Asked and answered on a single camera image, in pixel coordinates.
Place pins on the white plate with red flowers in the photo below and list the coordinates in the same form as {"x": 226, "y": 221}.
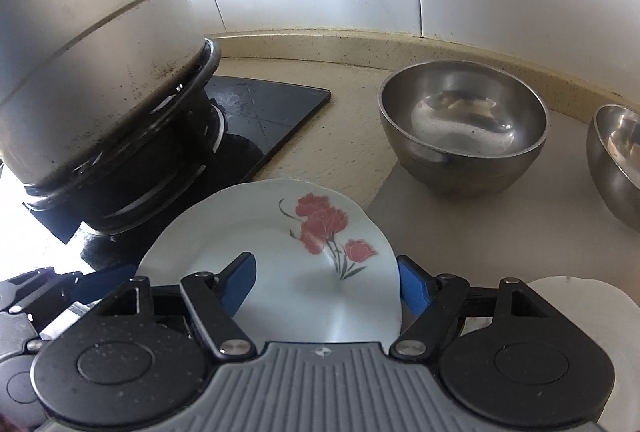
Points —
{"x": 300, "y": 272}

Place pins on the black glass gas stove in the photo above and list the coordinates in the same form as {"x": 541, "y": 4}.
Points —
{"x": 270, "y": 112}

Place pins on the large stainless steel pot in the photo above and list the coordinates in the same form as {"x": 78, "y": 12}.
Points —
{"x": 85, "y": 42}

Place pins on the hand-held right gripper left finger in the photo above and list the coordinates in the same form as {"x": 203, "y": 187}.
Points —
{"x": 242, "y": 279}

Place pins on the gas stove burner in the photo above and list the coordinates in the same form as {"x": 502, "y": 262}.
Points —
{"x": 219, "y": 130}

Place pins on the plain white plate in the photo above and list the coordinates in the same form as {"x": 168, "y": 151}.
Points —
{"x": 575, "y": 297}

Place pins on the stainless steel bowl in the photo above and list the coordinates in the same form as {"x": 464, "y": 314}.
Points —
{"x": 617, "y": 162}
{"x": 465, "y": 132}

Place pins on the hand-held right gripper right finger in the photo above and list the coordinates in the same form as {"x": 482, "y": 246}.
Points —
{"x": 412, "y": 284}

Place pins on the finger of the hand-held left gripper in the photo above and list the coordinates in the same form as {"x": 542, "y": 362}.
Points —
{"x": 107, "y": 276}

